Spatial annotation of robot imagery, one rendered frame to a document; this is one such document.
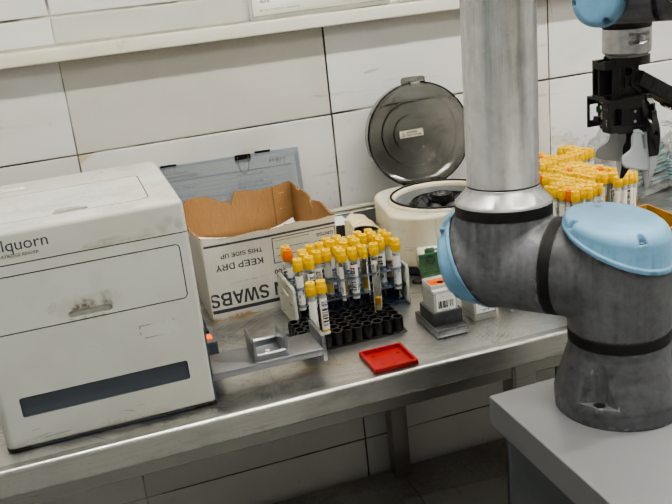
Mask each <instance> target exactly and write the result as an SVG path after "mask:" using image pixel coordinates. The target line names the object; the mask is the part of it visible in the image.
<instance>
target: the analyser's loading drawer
mask: <svg viewBox="0 0 672 504"><path fill-rule="evenodd" d="M308 323H309V331H310V332H309V333H304V334H300V335H296V336H291V337H287V335H286V333H285V332H284V330H283V329H282V328H281V326H280V325H279V324H278V322H275V323H274V324H275V332H276V334H275V335H270V336H266V337H262V338H257V339H252V337H251V336H250V334H249V332H248V331H247V330H246V329H245V328H244V332H245V339H246V346H247V347H244V348H239V349H235V350H231V351H226V352H222V353H218V354H213V355H209V356H210V362H211V368H212V374H213V380H214V381H217V380H221V379H225V378H229V377H233V376H237V375H242V374H246V373H250V372H254V371H258V370H262V369H267V368H271V367H275V366H279V365H283V364H288V363H292V362H296V361H300V360H304V359H308V358H313V357H317V356H321V357H322V359H323V360H324V361H327V360H328V355H327V346H326V338H325V334H324V333H323V332H322V331H321V330H320V328H319V327H318V326H317V325H316V324H315V323H314V321H313V320H312V319H311V320H308ZM265 349H269V350H270V352H265Z"/></svg>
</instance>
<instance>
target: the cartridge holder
mask: <svg viewBox="0 0 672 504"><path fill-rule="evenodd" d="M415 318H416V319H417V320H418V321H419V322H420V323H421V324H422V325H423V326H425V327H426V328H427V329H428V330H429V331H430V332H431V333H432V334H433V335H434V336H435V337H437V338H438V339H440V338H445V337H447V336H451V335H455V334H462V333H466V332H468V331H469V324H468V323H467V322H466V321H464V320H463V316H462V307H460V306H459V305H458V308H453V309H449V310H445V311H440V312H436V313H434V312H433V311H432V310H431V309H430V308H428V307H427V306H426V305H425V304H424V303H423V302H420V311H415Z"/></svg>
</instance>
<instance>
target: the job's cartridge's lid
mask: <svg viewBox="0 0 672 504"><path fill-rule="evenodd" d="M424 252H425V254H421V255H418V259H419V267H420V275H421V278H427V277H433V276H437V275H441V273H440V269H439V264H438V257H437V251H436V252H434V247H431V248H426V249H424Z"/></svg>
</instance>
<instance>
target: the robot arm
mask: <svg viewBox="0 0 672 504"><path fill-rule="evenodd" d="M459 5H460V31H461V57H462V82H463V111H464V134H465V160H466V188H465V189H464V190H463V192H462V193H461V194H460V195H459V196H458V197H457V198H456V199H455V204H454V206H455V210H453V211H451V212H450V213H448V214H447V215H446V217H445V218H444V220H443V221H442V224H441V226H440V233H441V236H439V237H438V241H437V257H438V264H439V269H440V273H441V276H442V278H443V281H444V283H445V285H446V286H447V288H448V289H449V291H450V292H451V293H453V294H454V296H455V297H456V298H458V299H460V300H462V301H465V302H469V303H475V304H479V305H481V306H483V307H487V308H495V307H500V308H507V309H514V310H522V311H529V312H536V313H544V314H552V315H559V316H565V317H567V338H568V339H567V343H566V346H565V349H564V353H563V356H562V359H561V362H560V365H559V368H558V371H557V374H556V377H555V381H554V396H555V403H556V405H557V407H558V409H559V410H560V411H561V412H562V413H563V414H564V415H565V416H567V417H568V418H570V419H572V420H573V421H575V422H577V423H580V424H582V425H585V426H588V427H592V428H595V429H600V430H606V431H614V432H641V431H648V430H654V429H658V428H661V427H664V426H667V425H669V424H672V232H671V229H670V227H669V225H668V224H667V223H666V221H665V220H664V219H662V218H661V217H659V216H658V215H657V214H655V213H653V212H651V211H649V210H646V209H644V208H640V207H637V206H633V205H628V204H623V203H615V202H599V203H593V202H587V203H581V204H577V205H574V206H572V207H570V208H569V209H568V210H567V211H566V212H565V214H564V216H563V217H562V216H554V215H553V197H552V195H551V194H550V193H548V192H547V191H546V190H545V189H544V188H543V187H542V186H541V184H540V178H539V113H538V49H537V0H459ZM572 7H573V11H574V13H575V15H576V17H577V18H578V20H579V21H580V22H581V23H583V24H584V25H586V26H589V27H594V28H602V53H603V54H604V55H605V56H603V59H598V60H592V95H591V96H587V127H594V126H599V128H601V129H602V132H604V133H607V134H610V136H609V140H608V141H607V142H606V143H605V144H603V145H601V146H600V147H598V148H597V150H596V157H597V158H598V159H603V160H611V161H616V167H617V172H618V177H619V178H620V179H623V177H624V176H625V174H626V173H627V171H628V170H629V169H636V170H643V173H642V174H643V175H642V177H643V185H644V188H646V187H649V185H650V182H651V179H652V176H653V173H654V169H655V166H656V163H657V155H658V154H659V146H660V125H659V121H658V117H657V110H656V107H655V101H657V102H659V103H660V105H661V106H663V107H665V108H667V109H670V110H672V86H671V85H669V84H667V83H665V82H663V81H662V80H660V79H658V78H656V77H654V76H652V75H650V74H649V73H647V72H645V71H643V70H639V65H644V64H648V63H650V59H651V54H650V53H648V52H650V51H651V50H652V22H658V21H672V0H572ZM654 100H655V101H654ZM597 103H598V106H596V112H597V113H598V116H593V120H590V105H591V104H597ZM635 129H639V130H642V132H641V131H635V132H634V131H633V130H635Z"/></svg>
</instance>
